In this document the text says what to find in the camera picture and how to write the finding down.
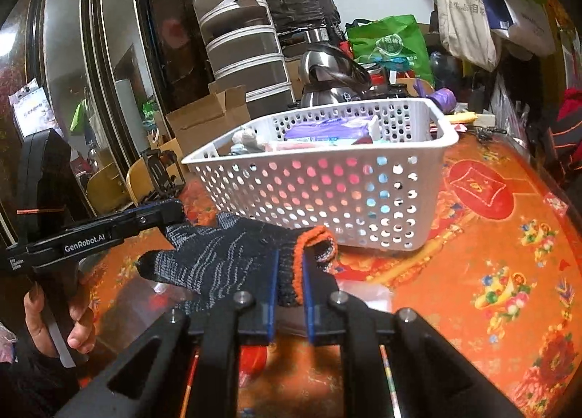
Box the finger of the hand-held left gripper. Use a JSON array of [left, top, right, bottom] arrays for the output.
[[113, 202, 185, 240], [121, 198, 179, 216]]

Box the pink tissue pack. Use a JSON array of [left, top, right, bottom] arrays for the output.
[[259, 138, 365, 219]]

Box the person's left forearm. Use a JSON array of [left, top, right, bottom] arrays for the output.
[[0, 345, 83, 418]]

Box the dark wooden wardrobe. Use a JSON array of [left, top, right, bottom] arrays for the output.
[[0, 0, 215, 247]]

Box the black phone stand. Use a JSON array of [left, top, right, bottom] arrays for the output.
[[142, 149, 186, 201]]

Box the red and black jacket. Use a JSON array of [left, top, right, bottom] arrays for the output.
[[547, 88, 582, 183]]

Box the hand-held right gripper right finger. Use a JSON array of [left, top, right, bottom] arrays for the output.
[[302, 254, 525, 418]]

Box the person's left hand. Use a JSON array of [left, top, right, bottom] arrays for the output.
[[24, 284, 97, 359]]

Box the beige canvas tote bag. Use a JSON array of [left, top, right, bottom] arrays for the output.
[[428, 0, 502, 72]]

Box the brown cardboard box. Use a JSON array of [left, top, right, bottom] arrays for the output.
[[165, 84, 254, 161]]

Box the stainless steel kettle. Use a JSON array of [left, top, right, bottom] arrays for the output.
[[299, 42, 374, 108]]

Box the black knit glove orange cuff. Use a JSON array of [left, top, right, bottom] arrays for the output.
[[135, 211, 340, 317]]

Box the white and blue bag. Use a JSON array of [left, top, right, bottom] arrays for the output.
[[473, 0, 558, 58]]

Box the dark green shopping bag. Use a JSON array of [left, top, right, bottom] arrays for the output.
[[344, 15, 436, 88]]

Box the yellow chair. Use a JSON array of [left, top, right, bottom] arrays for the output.
[[86, 158, 152, 215]]

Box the yellow white box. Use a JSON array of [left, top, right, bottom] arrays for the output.
[[447, 111, 497, 126]]

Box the light blue tissue pack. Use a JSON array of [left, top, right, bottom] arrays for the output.
[[364, 164, 396, 228]]

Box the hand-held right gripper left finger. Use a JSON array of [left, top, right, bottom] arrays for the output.
[[57, 250, 279, 418]]

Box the white plastic drawer unit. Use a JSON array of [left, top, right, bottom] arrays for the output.
[[192, 0, 295, 120]]

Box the white perforated plastic basket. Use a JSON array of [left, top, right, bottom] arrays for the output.
[[180, 97, 460, 252]]

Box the red floral tablecloth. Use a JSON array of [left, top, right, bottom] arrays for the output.
[[77, 125, 582, 418]]

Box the purple tissue pack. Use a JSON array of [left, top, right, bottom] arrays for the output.
[[283, 115, 372, 142]]

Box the grey white plush toy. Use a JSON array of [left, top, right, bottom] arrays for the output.
[[231, 126, 265, 156]]

